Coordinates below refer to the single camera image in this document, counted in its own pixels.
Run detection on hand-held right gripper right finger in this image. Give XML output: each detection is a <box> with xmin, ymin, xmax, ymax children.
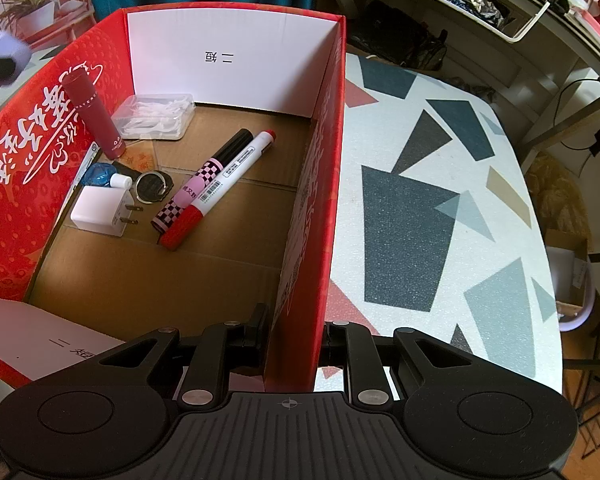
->
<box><xmin>320</xmin><ymin>320</ymin><xmax>486</xmax><ymax>403</ymax></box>

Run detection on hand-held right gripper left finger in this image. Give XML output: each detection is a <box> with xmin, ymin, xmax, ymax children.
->
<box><xmin>87</xmin><ymin>302</ymin><xmax>271</xmax><ymax>408</ymax></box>

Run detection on red cosmetic tube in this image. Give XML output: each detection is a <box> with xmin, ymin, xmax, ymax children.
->
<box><xmin>62</xmin><ymin>71</ymin><xmax>127</xmax><ymax>159</ymax></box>

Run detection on red cardboard box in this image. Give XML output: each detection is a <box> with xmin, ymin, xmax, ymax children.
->
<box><xmin>0</xmin><ymin>7</ymin><xmax>347</xmax><ymax>396</ymax></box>

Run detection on small blue bottle white cap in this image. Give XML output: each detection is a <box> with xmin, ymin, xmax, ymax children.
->
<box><xmin>86</xmin><ymin>162</ymin><xmax>133</xmax><ymax>191</ymax></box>

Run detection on clear floss pick box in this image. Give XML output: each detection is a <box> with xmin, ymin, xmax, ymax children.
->
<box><xmin>111</xmin><ymin>92</ymin><xmax>197</xmax><ymax>141</ymax></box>

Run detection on white marker red cap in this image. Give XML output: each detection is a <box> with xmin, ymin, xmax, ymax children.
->
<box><xmin>159</xmin><ymin>130</ymin><xmax>276</xmax><ymax>251</ymax></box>

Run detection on white charger plug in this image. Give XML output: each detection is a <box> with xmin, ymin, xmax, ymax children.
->
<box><xmin>70</xmin><ymin>185</ymin><xmax>143</xmax><ymax>235</ymax></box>

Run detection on round ring phone holder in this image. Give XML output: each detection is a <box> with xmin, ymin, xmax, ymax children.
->
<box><xmin>132</xmin><ymin>170</ymin><xmax>173</xmax><ymax>198</ymax></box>

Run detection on black marker checkered label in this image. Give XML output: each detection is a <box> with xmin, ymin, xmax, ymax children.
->
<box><xmin>151</xmin><ymin>128</ymin><xmax>253</xmax><ymax>236</ymax></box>

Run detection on geometric patterned table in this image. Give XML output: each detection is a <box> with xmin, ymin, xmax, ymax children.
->
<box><xmin>10</xmin><ymin>45</ymin><xmax>563</xmax><ymax>396</ymax></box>

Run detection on tan plastic bag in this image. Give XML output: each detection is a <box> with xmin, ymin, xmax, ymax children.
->
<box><xmin>522</xmin><ymin>152</ymin><xmax>588</xmax><ymax>241</ymax></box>

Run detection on black bag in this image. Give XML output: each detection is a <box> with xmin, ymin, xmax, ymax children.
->
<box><xmin>352</xmin><ymin>0</ymin><xmax>448</xmax><ymax>71</ymax></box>

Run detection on crumpled foil packets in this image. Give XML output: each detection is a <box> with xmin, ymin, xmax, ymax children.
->
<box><xmin>425</xmin><ymin>0</ymin><xmax>506</xmax><ymax>28</ymax></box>

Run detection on cluttered desk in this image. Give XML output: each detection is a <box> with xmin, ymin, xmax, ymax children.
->
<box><xmin>320</xmin><ymin>0</ymin><xmax>600</xmax><ymax>161</ymax></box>

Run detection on pink printed wall backdrop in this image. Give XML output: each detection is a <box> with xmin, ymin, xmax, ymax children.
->
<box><xmin>0</xmin><ymin>0</ymin><xmax>98</xmax><ymax>61</ymax></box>

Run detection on white wire basket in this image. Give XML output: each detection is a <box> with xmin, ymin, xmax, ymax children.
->
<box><xmin>361</xmin><ymin>0</ymin><xmax>551</xmax><ymax>43</ymax></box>

